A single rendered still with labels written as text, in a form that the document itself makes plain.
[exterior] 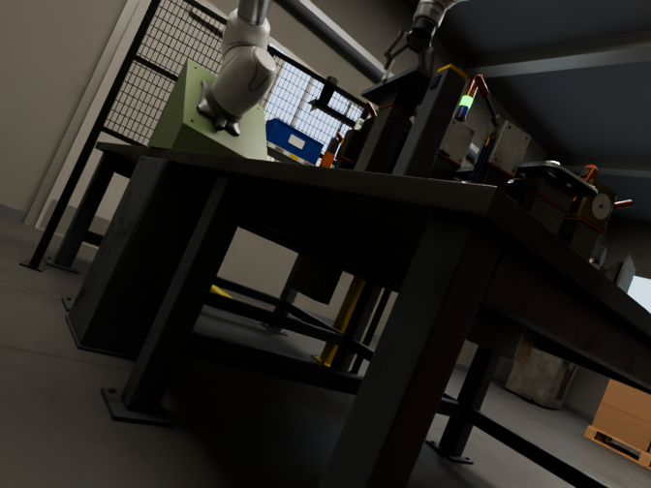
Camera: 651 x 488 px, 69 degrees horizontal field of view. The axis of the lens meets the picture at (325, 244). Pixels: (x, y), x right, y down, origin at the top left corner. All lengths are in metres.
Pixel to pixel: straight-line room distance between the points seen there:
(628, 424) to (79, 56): 6.03
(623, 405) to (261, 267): 4.03
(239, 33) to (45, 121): 2.43
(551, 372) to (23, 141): 6.47
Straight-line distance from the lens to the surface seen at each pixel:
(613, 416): 6.10
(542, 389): 7.27
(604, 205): 1.56
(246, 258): 4.59
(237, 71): 1.72
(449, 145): 1.52
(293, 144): 2.55
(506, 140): 1.31
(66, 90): 4.06
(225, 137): 1.77
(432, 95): 1.34
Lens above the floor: 0.53
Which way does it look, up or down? 3 degrees up
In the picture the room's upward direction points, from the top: 23 degrees clockwise
